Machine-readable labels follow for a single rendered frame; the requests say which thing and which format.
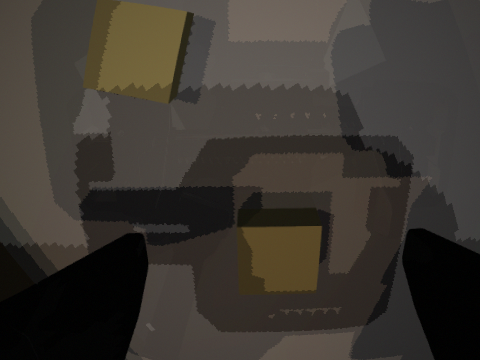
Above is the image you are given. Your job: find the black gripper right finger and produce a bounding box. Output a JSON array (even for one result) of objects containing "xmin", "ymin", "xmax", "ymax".
[{"xmin": 403, "ymin": 228, "xmax": 480, "ymax": 360}]

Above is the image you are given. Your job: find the dark olive cube block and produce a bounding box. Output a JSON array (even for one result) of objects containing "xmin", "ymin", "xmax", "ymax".
[
  {"xmin": 84, "ymin": 0, "xmax": 195, "ymax": 104},
  {"xmin": 237, "ymin": 208, "xmax": 323, "ymax": 295}
]

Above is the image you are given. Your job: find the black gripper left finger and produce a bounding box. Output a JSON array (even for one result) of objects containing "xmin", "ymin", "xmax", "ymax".
[{"xmin": 0, "ymin": 233, "xmax": 148, "ymax": 360}]

